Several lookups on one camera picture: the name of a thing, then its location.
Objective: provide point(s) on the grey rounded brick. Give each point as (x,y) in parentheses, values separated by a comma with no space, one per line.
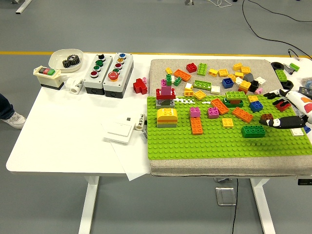
(248,77)

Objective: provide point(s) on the grey base brick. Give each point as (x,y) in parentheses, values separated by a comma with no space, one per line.
(159,104)

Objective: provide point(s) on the blue two-by-two brick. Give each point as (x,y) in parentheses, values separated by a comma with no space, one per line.
(228,83)
(256,106)

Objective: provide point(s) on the small yellow brick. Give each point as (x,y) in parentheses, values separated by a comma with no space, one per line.
(232,77)
(212,72)
(169,71)
(245,70)
(237,66)
(239,74)

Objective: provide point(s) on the white wall switch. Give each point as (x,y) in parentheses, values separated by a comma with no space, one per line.
(119,131)

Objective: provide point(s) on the small lime brick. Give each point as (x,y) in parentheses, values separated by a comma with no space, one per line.
(294,66)

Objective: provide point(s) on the red sloped two-by-two brick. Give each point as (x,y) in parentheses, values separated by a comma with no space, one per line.
(285,106)

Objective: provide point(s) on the white table leg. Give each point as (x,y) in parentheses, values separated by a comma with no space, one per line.
(89,207)
(263,207)

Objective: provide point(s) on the small grey device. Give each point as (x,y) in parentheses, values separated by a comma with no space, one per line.
(288,69)

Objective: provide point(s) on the grey-olive brick layer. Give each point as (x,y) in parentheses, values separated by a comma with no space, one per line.
(167,125)

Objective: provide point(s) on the green studded baseplate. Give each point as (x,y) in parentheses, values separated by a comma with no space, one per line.
(170,146)

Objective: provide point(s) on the thin orange brick layer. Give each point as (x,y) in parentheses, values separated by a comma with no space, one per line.
(167,121)

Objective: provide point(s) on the white two-by-two plate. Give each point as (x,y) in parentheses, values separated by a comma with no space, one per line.
(298,132)
(215,89)

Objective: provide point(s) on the yellow two-by-two brick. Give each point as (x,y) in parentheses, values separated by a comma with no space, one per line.
(245,84)

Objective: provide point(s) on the narrow white brick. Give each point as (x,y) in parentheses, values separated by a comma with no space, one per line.
(173,79)

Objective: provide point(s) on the white printed label strip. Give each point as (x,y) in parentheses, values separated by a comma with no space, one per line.
(144,136)

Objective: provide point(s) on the tall pink brick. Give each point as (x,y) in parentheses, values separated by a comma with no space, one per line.
(166,90)

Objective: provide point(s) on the dark green arch brick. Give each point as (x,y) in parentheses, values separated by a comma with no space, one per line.
(228,103)

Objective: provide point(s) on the red brick under yellow brick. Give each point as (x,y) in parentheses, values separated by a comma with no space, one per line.
(242,91)

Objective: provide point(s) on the lime two-by-four brick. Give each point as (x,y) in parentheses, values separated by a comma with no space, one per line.
(202,69)
(236,95)

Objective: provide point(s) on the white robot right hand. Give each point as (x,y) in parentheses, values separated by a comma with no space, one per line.
(299,104)

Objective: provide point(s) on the metal floor socket box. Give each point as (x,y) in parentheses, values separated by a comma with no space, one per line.
(225,196)

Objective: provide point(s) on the red arch brick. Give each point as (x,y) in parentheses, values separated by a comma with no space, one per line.
(159,94)

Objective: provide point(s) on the white paper sheet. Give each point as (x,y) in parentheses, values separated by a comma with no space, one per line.
(131,161)

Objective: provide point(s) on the small pink brick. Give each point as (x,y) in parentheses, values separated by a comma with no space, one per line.
(145,80)
(259,91)

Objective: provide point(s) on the grey-brown cushion mat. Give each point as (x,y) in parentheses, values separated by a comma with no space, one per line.
(182,168)

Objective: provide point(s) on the small red-brown brick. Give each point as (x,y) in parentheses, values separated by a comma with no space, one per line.
(236,101)

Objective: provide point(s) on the pink two-by-two brick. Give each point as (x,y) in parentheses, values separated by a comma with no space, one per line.
(195,112)

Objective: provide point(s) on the lime two-by-four plate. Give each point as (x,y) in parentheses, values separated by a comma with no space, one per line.
(202,84)

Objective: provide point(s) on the magenta two-by-two brick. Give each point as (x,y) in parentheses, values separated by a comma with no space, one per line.
(213,113)

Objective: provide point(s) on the black metal gear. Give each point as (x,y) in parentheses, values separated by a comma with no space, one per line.
(70,62)

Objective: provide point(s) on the yellow domed brick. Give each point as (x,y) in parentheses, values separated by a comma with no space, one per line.
(167,112)

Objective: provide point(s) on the small white brick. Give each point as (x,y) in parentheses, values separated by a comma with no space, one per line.
(261,80)
(239,81)

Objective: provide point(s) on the red cross-shaped brick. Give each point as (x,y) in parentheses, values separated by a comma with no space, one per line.
(139,86)

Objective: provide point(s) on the yellow sloped brick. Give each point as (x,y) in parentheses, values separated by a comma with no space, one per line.
(188,86)

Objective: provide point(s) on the dark green two-by-four brick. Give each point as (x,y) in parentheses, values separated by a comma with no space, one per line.
(253,131)

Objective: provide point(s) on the small blue brick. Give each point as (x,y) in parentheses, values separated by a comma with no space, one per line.
(307,129)

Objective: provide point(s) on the cream red-green switch box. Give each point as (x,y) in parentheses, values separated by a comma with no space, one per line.
(48,78)

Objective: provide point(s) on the small green brick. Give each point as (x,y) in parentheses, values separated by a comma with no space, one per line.
(178,81)

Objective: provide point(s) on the grey four-button control box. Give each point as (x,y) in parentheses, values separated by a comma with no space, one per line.
(93,83)

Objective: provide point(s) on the grey emergency-stop control box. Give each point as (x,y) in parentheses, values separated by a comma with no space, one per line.
(114,86)

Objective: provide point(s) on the yellow printed brick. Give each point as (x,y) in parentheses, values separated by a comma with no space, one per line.
(189,93)

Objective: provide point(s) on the orange two-by-four brick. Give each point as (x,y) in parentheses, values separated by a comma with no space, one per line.
(196,126)
(220,106)
(242,114)
(182,75)

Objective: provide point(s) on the white plastic bowl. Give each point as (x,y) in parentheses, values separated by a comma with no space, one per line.
(57,58)

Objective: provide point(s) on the black table height controller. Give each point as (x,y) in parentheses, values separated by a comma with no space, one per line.
(304,182)

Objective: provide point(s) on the black brick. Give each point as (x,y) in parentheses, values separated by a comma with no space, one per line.
(254,85)

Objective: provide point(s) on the white background table foot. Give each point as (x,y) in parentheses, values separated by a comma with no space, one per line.
(23,6)

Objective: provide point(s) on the plastic bag with blue parts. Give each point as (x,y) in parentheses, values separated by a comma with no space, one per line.
(307,83)

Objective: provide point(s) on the yellow two-by-two plate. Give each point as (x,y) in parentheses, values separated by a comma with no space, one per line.
(200,95)
(223,72)
(253,98)
(228,122)

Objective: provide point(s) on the black button device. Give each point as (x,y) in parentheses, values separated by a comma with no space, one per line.
(306,90)

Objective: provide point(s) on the brown two-by-two brick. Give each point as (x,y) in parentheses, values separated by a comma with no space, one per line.
(267,117)

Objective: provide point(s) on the tall green narrow brick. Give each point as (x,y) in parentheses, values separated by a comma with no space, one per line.
(169,79)

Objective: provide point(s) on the labelled white pipe fitting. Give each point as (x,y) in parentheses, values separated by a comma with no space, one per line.
(140,120)

